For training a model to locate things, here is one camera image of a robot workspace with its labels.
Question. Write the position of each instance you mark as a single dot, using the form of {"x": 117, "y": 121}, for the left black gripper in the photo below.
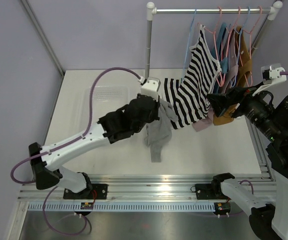
{"x": 155, "y": 116}

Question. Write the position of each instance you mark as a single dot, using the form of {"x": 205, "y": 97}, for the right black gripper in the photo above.
{"x": 221, "y": 102}

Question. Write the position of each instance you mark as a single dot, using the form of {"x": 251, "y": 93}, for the pink mauve tank top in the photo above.
{"x": 211, "y": 118}

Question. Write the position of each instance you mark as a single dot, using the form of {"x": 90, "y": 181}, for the grey tank top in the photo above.
{"x": 159, "y": 132}

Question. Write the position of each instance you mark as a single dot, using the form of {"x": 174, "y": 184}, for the black white striped tank top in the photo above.
{"x": 188, "y": 95}

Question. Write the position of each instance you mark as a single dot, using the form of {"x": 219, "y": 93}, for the teal blue tank top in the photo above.
{"x": 221, "y": 36}

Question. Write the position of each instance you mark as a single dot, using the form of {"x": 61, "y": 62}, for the light blue hanger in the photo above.
{"x": 188, "y": 45}

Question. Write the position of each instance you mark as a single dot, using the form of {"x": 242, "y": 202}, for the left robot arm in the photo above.
{"x": 48, "y": 160}

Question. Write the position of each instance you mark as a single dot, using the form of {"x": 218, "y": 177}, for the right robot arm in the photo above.
{"x": 269, "y": 221}

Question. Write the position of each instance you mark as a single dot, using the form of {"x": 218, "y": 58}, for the mustard brown tank top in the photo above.
{"x": 244, "y": 64}

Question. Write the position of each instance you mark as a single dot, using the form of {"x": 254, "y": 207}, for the white plastic basket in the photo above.
{"x": 105, "y": 99}

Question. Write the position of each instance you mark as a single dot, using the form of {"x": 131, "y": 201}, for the metal clothes rack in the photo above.
{"x": 152, "y": 10}

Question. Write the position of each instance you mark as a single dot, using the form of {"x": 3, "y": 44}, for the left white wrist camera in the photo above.
{"x": 151, "y": 88}

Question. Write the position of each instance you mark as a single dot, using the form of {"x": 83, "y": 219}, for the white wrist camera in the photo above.
{"x": 151, "y": 88}
{"x": 271, "y": 75}

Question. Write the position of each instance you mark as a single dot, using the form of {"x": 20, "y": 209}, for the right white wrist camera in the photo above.
{"x": 271, "y": 75}

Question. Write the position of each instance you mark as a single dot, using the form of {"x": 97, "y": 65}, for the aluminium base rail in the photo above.
{"x": 156, "y": 188}

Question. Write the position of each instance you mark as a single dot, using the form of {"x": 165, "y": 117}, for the white slotted cable duct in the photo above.
{"x": 108, "y": 206}

